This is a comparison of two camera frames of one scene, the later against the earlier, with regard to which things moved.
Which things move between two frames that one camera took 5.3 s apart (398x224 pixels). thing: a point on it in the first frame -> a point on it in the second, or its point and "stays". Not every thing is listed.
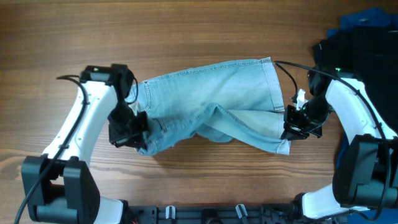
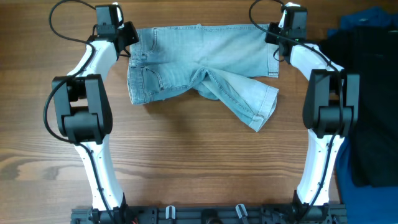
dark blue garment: (388, 20) stays
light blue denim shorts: (241, 102) -> (234, 61)
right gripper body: (306, 120) -> (275, 34)
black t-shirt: (370, 53) stays
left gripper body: (124, 126) -> (128, 35)
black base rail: (214, 214) stays
